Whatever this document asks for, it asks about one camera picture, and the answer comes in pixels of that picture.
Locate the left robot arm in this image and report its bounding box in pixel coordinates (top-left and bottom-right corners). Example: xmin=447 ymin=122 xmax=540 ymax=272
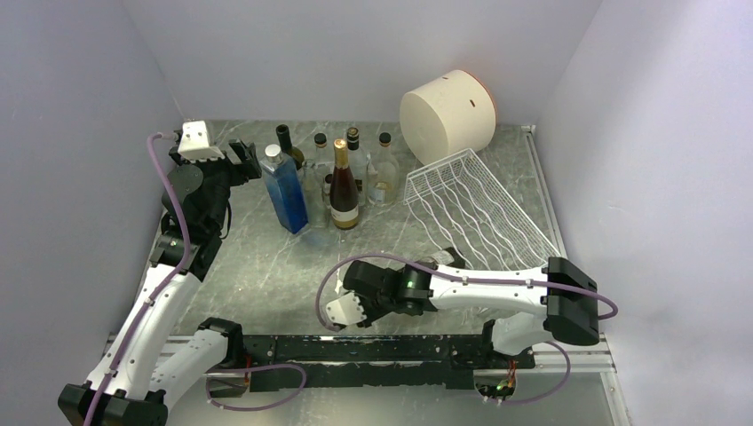
xmin=58 ymin=132 xmax=261 ymax=425

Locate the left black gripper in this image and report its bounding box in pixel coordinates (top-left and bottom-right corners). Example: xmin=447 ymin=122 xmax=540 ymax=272
xmin=170 ymin=138 xmax=260 ymax=231

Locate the green wine bottle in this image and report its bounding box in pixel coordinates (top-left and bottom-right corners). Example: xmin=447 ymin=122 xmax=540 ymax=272
xmin=275 ymin=124 xmax=305 ymax=170

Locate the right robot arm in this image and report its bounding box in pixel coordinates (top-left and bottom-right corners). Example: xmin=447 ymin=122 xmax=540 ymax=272
xmin=324 ymin=257 xmax=600 ymax=367

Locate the blue plastic tray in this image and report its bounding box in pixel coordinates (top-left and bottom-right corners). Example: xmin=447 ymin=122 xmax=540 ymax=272
xmin=260 ymin=144 xmax=308 ymax=234

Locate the cream cylindrical container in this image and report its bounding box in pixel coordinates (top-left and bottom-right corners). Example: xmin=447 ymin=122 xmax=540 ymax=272
xmin=399 ymin=69 xmax=497 ymax=165

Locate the dark bottle black cap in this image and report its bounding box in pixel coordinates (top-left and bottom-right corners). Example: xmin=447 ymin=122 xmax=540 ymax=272
xmin=345 ymin=127 xmax=369 ymax=207

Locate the red wine bottle gold cap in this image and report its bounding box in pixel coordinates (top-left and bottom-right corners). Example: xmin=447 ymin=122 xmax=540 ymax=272
xmin=329 ymin=138 xmax=360 ymax=230

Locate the white wire wine rack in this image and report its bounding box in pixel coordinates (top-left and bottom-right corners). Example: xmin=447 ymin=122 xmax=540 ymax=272
xmin=404 ymin=149 xmax=561 ymax=271

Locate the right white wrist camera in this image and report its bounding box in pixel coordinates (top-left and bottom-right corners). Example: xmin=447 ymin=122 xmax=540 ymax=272
xmin=325 ymin=292 xmax=367 ymax=327

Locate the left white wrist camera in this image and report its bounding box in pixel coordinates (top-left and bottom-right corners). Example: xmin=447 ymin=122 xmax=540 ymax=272
xmin=178 ymin=120 xmax=224 ymax=162

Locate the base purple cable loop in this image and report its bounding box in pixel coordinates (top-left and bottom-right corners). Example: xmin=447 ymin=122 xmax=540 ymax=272
xmin=204 ymin=364 xmax=307 ymax=413

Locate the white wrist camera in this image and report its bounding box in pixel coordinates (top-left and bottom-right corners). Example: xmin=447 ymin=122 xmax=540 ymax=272
xmin=325 ymin=292 xmax=367 ymax=327
xmin=178 ymin=120 xmax=224 ymax=162

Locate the clear flask bottle black cap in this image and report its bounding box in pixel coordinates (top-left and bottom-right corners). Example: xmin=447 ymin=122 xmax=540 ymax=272
xmin=367 ymin=132 xmax=400 ymax=206

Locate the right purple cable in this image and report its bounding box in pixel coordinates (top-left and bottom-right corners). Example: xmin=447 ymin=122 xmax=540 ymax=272
xmin=314 ymin=252 xmax=620 ymax=406

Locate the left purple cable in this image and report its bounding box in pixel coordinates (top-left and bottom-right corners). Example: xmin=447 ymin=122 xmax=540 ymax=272
xmin=82 ymin=132 xmax=196 ymax=426

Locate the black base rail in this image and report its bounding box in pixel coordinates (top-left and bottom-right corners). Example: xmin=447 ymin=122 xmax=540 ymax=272
xmin=212 ymin=335 xmax=535 ymax=392

